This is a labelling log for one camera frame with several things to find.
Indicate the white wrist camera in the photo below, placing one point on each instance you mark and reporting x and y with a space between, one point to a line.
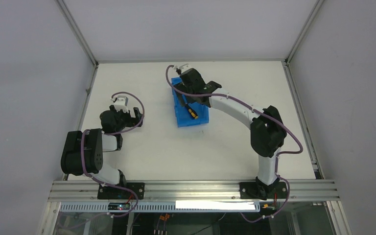
183 68
120 103

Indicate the small green circuit board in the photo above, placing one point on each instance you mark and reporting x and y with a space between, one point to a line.
119 206

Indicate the aluminium mounting rail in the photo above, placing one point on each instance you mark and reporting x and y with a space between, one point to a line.
171 191

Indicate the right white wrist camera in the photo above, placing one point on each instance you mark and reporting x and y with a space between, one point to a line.
183 68

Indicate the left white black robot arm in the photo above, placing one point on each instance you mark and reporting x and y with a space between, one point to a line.
83 151

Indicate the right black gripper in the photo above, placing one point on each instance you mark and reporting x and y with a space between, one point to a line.
187 79

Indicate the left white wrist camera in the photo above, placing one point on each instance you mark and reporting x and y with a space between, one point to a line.
120 103

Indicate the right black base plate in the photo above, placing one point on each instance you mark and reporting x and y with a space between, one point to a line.
253 190

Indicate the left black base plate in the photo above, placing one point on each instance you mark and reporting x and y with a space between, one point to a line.
110 193

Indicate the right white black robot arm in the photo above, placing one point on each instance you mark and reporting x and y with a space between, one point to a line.
266 133

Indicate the perforated grey cable duct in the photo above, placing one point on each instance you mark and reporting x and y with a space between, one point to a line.
177 206

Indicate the yellow black handled screwdriver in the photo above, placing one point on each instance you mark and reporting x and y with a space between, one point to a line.
191 111

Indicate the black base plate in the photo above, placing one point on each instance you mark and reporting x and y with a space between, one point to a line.
110 193
253 190

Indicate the blue plastic storage bin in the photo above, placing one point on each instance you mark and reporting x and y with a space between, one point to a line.
184 118

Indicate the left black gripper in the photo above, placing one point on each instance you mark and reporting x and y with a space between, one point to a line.
131 117

